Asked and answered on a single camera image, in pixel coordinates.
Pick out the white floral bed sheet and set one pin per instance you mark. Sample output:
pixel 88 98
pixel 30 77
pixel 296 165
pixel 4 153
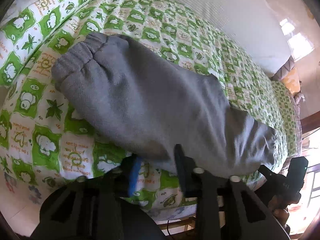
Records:
pixel 22 190

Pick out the person's right hand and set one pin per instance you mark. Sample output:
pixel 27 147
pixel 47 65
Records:
pixel 280 213

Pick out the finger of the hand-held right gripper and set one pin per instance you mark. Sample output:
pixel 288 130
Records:
pixel 267 172

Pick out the green printed quilt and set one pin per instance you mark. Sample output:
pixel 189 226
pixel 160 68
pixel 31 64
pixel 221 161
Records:
pixel 205 55

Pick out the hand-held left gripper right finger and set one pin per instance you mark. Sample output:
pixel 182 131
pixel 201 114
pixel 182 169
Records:
pixel 180 166

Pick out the white striped bolster pillow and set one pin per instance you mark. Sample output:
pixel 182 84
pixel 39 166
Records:
pixel 225 12

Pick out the wooden bed frame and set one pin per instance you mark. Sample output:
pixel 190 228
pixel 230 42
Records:
pixel 185 223

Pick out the grey pants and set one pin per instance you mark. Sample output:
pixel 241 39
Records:
pixel 150 100

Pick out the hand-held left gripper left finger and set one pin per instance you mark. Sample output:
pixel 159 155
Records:
pixel 132 177

